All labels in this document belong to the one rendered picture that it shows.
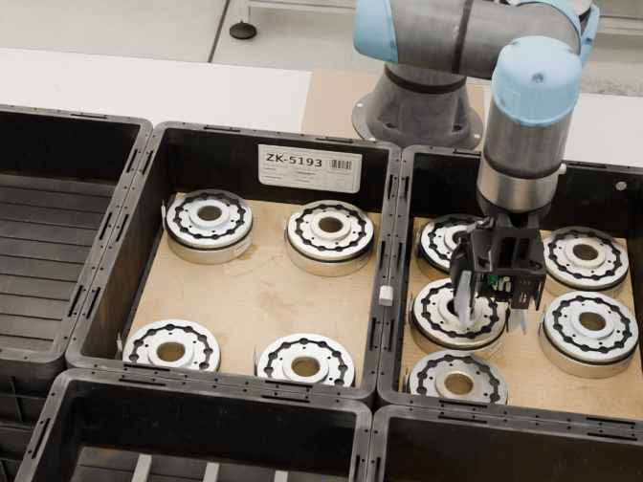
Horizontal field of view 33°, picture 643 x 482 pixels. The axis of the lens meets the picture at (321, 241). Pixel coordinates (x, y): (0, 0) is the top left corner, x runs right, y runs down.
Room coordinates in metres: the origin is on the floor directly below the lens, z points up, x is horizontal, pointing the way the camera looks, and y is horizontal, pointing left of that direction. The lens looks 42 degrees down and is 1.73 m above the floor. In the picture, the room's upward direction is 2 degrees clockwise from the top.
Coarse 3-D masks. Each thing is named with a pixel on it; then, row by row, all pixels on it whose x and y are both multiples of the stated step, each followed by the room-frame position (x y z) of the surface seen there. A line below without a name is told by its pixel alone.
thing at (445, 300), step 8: (448, 296) 0.86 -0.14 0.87; (440, 304) 0.85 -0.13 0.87; (448, 304) 0.85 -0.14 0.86; (480, 304) 0.85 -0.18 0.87; (440, 312) 0.84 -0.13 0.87; (448, 312) 0.84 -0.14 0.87; (480, 312) 0.84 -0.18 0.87; (448, 320) 0.83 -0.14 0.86; (456, 320) 0.82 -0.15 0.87; (472, 320) 0.83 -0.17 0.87
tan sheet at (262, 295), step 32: (256, 224) 1.01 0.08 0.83; (160, 256) 0.94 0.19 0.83; (256, 256) 0.95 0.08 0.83; (288, 256) 0.95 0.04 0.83; (160, 288) 0.89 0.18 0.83; (192, 288) 0.89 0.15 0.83; (224, 288) 0.90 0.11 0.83; (256, 288) 0.90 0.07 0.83; (288, 288) 0.90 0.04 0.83; (320, 288) 0.90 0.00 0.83; (352, 288) 0.91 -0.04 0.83; (160, 320) 0.84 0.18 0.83; (192, 320) 0.84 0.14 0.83; (224, 320) 0.84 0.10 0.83; (256, 320) 0.85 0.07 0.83; (288, 320) 0.85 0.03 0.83; (320, 320) 0.85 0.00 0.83; (352, 320) 0.85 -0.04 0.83; (224, 352) 0.80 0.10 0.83; (256, 352) 0.80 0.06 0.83; (352, 352) 0.81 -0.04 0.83
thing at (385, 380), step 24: (408, 168) 1.01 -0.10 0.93; (576, 168) 1.02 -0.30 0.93; (600, 168) 1.02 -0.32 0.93; (624, 168) 1.02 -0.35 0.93; (408, 192) 0.96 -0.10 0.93; (408, 216) 0.92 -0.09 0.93; (384, 336) 0.74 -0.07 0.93; (384, 360) 0.71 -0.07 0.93; (384, 384) 0.68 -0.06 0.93; (432, 408) 0.65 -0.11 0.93; (456, 408) 0.65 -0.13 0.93; (480, 408) 0.65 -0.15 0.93; (504, 408) 0.65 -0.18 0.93; (528, 408) 0.66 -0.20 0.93
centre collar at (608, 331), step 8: (576, 312) 0.85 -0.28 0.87; (584, 312) 0.85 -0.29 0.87; (592, 312) 0.85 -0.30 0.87; (600, 312) 0.85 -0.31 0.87; (576, 320) 0.83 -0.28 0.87; (608, 320) 0.83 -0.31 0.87; (576, 328) 0.82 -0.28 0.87; (584, 328) 0.82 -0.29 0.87; (608, 328) 0.82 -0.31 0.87; (584, 336) 0.81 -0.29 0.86; (592, 336) 0.81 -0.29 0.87; (600, 336) 0.81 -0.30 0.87; (608, 336) 0.81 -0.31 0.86
